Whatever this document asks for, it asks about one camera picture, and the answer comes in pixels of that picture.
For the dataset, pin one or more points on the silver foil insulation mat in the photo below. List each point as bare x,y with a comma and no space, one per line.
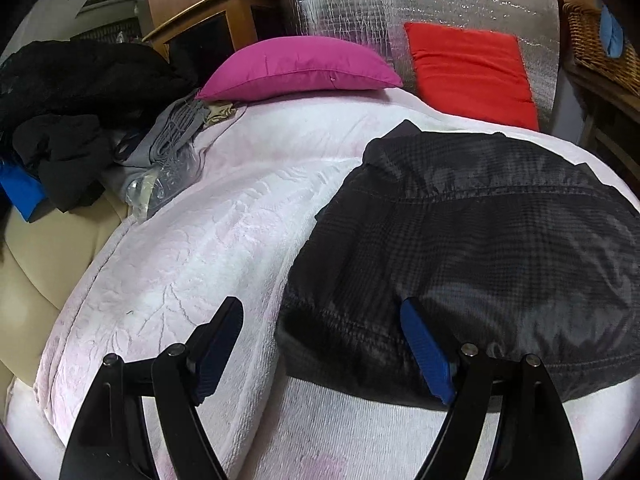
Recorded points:
350,0

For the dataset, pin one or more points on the black coat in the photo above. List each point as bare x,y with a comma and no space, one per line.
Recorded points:
85,75

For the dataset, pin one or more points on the wooden cabinet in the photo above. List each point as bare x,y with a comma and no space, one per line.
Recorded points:
200,5

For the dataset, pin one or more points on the magenta pillow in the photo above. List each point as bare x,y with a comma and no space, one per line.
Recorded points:
295,67

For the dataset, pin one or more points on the black garment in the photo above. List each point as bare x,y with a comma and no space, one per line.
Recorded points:
65,160

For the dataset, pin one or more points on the small beige cloth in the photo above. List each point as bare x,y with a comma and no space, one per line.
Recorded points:
220,112

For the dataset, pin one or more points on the light blue cloth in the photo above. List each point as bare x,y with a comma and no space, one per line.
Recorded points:
611,32

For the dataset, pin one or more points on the wooden shelf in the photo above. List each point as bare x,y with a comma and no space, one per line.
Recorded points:
610,120

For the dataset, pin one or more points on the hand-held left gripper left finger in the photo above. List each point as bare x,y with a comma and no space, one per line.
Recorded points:
215,360

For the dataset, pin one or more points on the clear plastic bag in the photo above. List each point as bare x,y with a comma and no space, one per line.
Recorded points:
160,182

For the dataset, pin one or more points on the red seat cushion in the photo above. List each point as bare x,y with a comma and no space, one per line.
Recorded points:
470,70

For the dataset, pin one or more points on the wicker basket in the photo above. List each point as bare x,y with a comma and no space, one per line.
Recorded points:
590,55

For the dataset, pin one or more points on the beige leather sofa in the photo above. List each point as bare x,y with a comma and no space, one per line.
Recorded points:
40,260

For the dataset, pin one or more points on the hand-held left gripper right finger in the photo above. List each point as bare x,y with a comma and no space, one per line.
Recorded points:
426,352

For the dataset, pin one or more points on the pale pink blanket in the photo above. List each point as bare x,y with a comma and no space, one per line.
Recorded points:
225,240

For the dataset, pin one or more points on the grey garment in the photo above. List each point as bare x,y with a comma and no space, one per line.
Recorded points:
170,135

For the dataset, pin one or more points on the dark plaid jacket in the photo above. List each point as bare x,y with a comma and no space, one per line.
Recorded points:
475,240

